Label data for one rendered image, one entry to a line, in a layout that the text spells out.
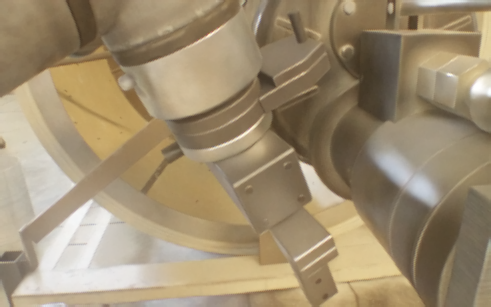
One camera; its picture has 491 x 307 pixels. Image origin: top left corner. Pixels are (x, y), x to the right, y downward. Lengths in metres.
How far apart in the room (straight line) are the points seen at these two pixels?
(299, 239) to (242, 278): 0.99
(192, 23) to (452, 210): 0.18
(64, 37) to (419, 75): 0.25
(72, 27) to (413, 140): 0.23
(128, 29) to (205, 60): 0.05
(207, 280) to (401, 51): 1.04
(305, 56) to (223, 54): 0.07
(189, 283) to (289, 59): 1.04
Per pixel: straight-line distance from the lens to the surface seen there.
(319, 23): 0.41
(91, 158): 1.38
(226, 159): 0.26
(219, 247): 1.49
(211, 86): 0.23
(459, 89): 0.28
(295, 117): 0.42
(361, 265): 1.32
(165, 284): 1.26
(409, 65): 0.32
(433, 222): 0.24
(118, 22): 0.22
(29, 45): 0.20
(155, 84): 0.23
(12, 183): 2.04
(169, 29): 0.22
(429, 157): 0.27
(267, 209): 0.26
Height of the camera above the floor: 0.97
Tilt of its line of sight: 20 degrees down
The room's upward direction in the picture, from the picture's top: 2 degrees counter-clockwise
